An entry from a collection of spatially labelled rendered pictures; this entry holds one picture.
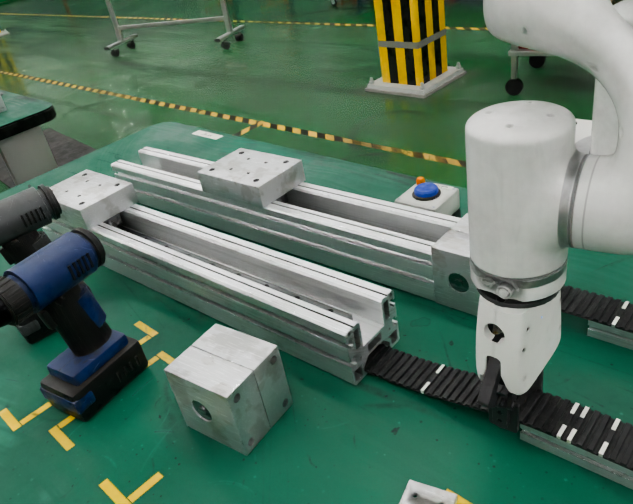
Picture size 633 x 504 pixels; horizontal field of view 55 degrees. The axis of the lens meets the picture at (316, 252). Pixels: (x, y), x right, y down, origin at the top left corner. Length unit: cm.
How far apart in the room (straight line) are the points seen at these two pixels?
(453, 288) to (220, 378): 35
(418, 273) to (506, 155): 41
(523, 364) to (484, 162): 20
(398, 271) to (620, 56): 51
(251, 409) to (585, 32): 49
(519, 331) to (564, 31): 25
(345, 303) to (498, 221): 34
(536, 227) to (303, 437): 37
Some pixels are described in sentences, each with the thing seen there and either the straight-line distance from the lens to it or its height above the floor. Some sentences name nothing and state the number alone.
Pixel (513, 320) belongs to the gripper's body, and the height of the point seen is 96.
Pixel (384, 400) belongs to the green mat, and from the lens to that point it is 75.
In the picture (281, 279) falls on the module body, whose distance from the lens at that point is 88.
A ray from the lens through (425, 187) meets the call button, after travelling 102.
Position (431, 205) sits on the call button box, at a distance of 100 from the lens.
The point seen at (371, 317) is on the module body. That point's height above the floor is 83.
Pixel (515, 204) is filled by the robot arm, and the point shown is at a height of 108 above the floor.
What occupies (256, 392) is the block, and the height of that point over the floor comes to 85.
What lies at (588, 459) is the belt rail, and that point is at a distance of 69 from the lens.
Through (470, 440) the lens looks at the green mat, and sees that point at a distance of 71.
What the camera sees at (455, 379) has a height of 80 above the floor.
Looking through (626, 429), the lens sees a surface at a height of 82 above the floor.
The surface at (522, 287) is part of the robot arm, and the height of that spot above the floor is 100.
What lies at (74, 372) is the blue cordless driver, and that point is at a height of 85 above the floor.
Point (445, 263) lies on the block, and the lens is 83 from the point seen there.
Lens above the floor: 132
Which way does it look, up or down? 32 degrees down
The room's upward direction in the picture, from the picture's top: 11 degrees counter-clockwise
